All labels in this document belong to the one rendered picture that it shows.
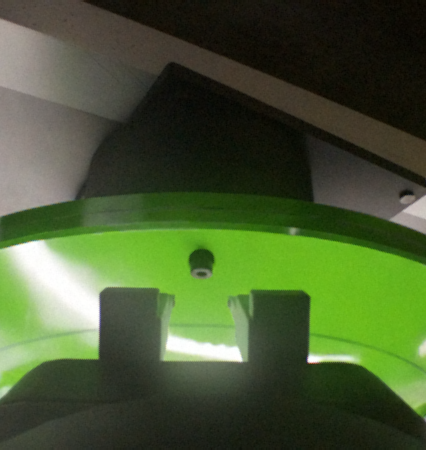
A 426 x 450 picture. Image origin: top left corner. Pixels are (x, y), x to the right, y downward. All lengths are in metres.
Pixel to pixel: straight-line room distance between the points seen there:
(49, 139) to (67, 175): 0.04
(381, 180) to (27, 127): 0.23
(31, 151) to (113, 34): 0.10
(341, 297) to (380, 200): 0.22
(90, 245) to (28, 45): 0.17
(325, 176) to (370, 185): 0.03
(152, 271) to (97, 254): 0.02
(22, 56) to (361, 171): 0.22
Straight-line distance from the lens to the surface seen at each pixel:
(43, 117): 0.37
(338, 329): 0.21
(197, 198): 0.18
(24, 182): 0.42
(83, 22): 0.34
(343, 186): 0.40
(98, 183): 0.33
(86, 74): 0.33
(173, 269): 0.19
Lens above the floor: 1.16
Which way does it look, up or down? 34 degrees down
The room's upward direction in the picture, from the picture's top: 180 degrees clockwise
